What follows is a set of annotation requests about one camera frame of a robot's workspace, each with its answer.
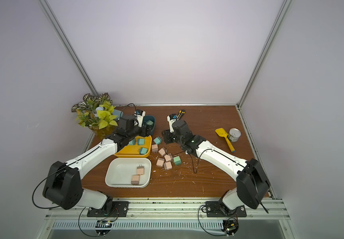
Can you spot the silver tin can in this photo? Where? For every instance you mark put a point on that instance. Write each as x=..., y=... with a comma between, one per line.
x=234, y=134

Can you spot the yellow black utility knife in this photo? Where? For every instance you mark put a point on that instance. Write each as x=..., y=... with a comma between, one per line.
x=181, y=114

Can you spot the light blue dish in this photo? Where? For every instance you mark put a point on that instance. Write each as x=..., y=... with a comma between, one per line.
x=117, y=113

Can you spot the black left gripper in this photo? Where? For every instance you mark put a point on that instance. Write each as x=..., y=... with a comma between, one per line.
x=145, y=131

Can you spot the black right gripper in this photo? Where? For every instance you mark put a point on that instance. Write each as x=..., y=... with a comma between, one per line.
x=168, y=136

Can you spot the potted green plant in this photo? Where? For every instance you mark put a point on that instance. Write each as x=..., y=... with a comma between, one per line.
x=97, y=114

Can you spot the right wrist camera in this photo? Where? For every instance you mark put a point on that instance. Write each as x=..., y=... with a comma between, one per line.
x=171, y=119

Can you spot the white storage bin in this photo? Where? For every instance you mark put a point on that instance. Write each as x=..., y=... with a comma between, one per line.
x=121, y=170

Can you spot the pink plug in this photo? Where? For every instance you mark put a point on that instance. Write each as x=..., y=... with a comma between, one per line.
x=140, y=170
x=167, y=165
x=162, y=152
x=135, y=180
x=168, y=158
x=160, y=162
x=155, y=148

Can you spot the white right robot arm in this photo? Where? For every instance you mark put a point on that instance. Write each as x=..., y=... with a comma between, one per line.
x=252, y=183

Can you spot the yellow toy shovel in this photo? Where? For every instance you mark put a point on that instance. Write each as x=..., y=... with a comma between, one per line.
x=222, y=133

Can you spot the green plug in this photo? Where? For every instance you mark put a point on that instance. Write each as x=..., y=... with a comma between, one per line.
x=177, y=160
x=143, y=151

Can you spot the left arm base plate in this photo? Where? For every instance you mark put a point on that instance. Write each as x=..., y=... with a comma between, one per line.
x=112, y=208

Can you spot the yellow storage bin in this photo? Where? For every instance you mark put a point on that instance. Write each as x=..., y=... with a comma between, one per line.
x=132, y=151

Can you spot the teal storage bin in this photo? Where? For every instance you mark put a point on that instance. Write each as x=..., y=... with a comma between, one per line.
x=150, y=129

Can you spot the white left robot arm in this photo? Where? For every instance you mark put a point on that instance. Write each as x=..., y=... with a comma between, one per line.
x=63, y=185

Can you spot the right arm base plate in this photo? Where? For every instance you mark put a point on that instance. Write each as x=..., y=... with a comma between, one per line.
x=215, y=209

